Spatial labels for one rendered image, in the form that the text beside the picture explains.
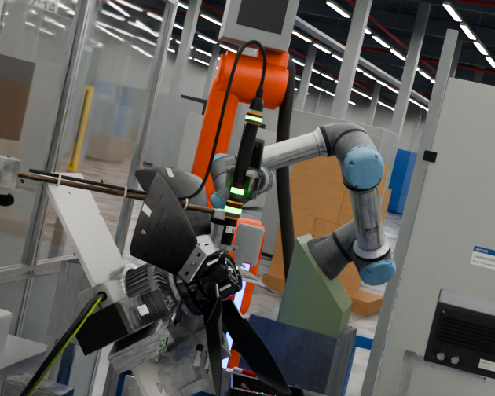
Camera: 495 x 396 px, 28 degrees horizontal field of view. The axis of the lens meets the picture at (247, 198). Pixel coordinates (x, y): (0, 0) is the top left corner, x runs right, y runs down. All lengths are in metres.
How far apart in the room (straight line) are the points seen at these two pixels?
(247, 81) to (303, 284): 3.51
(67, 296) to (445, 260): 2.18
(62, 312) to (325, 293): 0.96
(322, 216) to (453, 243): 6.36
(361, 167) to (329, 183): 7.80
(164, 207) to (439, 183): 2.18
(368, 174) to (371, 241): 0.29
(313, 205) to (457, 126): 6.43
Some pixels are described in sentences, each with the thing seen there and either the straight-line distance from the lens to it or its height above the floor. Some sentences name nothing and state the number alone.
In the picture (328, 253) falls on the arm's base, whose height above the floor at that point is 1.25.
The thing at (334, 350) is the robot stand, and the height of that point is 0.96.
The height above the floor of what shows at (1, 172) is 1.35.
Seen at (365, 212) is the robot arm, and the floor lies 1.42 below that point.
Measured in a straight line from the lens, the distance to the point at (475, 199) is 4.33.
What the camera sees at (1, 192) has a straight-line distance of 2.43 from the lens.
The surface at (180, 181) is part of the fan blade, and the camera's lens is 2.67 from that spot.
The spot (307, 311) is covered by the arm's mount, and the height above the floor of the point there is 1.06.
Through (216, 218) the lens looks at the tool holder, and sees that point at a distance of 2.58.
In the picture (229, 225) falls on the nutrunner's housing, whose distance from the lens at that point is 2.59.
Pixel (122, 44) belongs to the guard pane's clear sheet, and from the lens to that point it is 3.61.
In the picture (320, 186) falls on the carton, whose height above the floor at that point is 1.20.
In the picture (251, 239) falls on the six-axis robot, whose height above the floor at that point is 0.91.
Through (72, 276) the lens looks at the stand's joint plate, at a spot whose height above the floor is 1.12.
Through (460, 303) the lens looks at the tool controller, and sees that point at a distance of 2.87.
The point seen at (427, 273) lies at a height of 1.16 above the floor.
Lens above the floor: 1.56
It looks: 4 degrees down
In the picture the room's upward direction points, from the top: 13 degrees clockwise
